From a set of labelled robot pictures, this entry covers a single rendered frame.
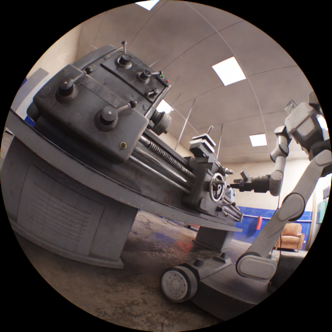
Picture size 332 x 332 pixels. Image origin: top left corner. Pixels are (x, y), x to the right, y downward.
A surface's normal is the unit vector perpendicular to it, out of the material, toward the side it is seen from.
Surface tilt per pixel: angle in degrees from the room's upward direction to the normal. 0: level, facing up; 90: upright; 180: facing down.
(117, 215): 90
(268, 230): 107
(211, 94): 180
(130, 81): 90
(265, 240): 90
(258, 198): 90
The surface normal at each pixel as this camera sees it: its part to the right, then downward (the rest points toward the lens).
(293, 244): -0.70, -0.48
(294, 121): -0.94, -0.31
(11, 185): 0.62, -0.03
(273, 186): -0.62, 0.60
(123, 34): -0.36, 0.88
